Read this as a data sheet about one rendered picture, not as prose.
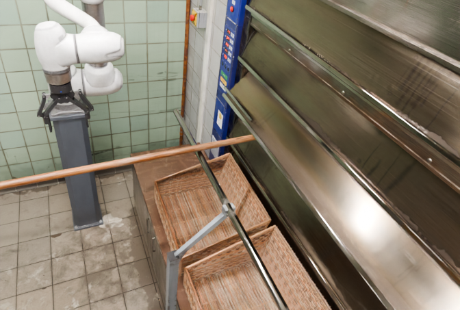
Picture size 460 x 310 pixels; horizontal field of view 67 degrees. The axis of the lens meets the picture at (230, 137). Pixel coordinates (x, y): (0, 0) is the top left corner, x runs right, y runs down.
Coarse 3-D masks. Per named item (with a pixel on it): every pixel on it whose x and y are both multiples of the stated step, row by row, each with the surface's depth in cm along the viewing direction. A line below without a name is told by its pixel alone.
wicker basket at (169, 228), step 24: (192, 168) 208; (168, 192) 213; (192, 192) 219; (240, 192) 200; (168, 216) 201; (192, 216) 204; (216, 216) 206; (264, 216) 179; (168, 240) 187; (216, 240) 192; (240, 240) 176
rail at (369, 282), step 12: (252, 132) 164; (264, 144) 156; (288, 180) 141; (300, 192) 135; (312, 204) 131; (324, 228) 123; (336, 240) 119; (348, 252) 115; (372, 288) 106; (384, 300) 103
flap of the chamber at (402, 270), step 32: (256, 96) 176; (256, 128) 166; (288, 128) 155; (288, 160) 147; (320, 160) 138; (320, 192) 132; (352, 192) 125; (352, 224) 120; (384, 224) 114; (384, 256) 110; (416, 256) 105; (384, 288) 106; (416, 288) 101; (448, 288) 97
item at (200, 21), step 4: (192, 8) 222; (196, 8) 221; (192, 12) 222; (196, 12) 216; (200, 12) 216; (204, 12) 217; (196, 16) 217; (200, 16) 217; (204, 16) 218; (196, 20) 218; (200, 20) 219; (204, 20) 220; (196, 24) 220; (200, 24) 220; (204, 24) 221
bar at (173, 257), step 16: (176, 112) 184; (192, 144) 164; (208, 176) 149; (224, 192) 142; (224, 208) 135; (208, 224) 138; (240, 224) 129; (192, 240) 139; (176, 256) 140; (256, 256) 119; (176, 272) 145; (176, 288) 153; (272, 288) 110
